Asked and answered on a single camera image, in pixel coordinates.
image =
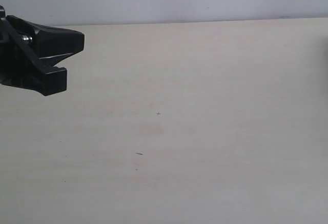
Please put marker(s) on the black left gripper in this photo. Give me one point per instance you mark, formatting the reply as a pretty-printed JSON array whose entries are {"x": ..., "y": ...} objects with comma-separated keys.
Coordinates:
[{"x": 50, "y": 44}]

